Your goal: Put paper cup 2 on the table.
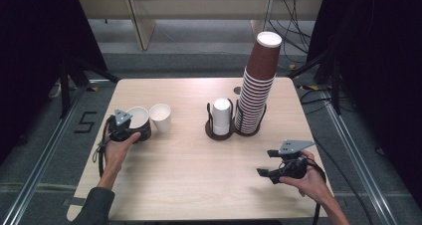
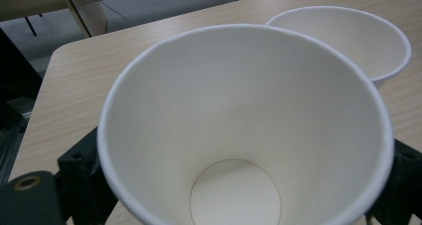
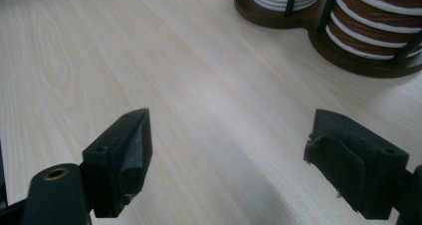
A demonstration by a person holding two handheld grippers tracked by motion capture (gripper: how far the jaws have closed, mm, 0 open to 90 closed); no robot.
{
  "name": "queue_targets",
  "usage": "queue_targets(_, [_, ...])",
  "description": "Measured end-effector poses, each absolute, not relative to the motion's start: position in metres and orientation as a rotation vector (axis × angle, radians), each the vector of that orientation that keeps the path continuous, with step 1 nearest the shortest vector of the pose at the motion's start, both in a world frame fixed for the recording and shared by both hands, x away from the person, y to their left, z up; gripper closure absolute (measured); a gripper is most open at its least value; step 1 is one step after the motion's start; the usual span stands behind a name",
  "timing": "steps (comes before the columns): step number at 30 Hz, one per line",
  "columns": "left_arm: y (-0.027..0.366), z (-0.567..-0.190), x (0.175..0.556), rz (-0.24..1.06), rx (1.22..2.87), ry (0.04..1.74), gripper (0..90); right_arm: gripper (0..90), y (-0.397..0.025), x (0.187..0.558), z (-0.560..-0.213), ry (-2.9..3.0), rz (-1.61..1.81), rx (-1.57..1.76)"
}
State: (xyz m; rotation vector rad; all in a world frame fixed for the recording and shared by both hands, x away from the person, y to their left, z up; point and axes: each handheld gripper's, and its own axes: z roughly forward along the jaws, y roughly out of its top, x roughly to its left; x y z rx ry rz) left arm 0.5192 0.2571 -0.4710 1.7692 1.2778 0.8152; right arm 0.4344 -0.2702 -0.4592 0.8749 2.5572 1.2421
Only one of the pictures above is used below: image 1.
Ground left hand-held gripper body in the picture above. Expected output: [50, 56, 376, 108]
[107, 109, 133, 142]

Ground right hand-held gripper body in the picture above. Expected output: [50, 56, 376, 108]
[278, 139, 317, 180]

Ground single white paper cup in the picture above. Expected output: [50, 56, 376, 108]
[148, 103, 173, 134]

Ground black double cup holder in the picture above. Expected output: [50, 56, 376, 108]
[204, 99, 268, 141]

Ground stack of white paper cups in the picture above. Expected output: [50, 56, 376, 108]
[212, 98, 234, 136]

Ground stack of brown paper cups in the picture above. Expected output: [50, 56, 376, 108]
[234, 31, 284, 135]

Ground person's left hand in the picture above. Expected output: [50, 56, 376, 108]
[104, 130, 142, 179]

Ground person's right hand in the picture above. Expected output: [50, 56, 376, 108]
[279, 149, 333, 205]

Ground black tripod stand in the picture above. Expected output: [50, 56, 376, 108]
[57, 54, 121, 119]

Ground yellow floor tape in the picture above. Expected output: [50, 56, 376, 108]
[288, 63, 320, 92]

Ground black tape strip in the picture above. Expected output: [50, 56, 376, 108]
[62, 196, 87, 208]

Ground beige cabinet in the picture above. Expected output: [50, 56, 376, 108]
[77, 0, 325, 52]

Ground left hand-held gripper cable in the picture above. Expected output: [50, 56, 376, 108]
[92, 114, 115, 179]

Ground hand-held gripper cable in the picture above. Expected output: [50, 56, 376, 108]
[92, 114, 115, 179]
[307, 158, 328, 225]

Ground right hand-held gripper cable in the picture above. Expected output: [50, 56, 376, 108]
[307, 158, 328, 225]

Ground long black floor cable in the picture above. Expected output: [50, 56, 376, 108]
[312, 135, 376, 225]

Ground aluminium floor rail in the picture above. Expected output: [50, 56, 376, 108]
[0, 85, 88, 225]
[318, 89, 401, 225]

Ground black cable bundle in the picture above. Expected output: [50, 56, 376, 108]
[267, 0, 315, 70]

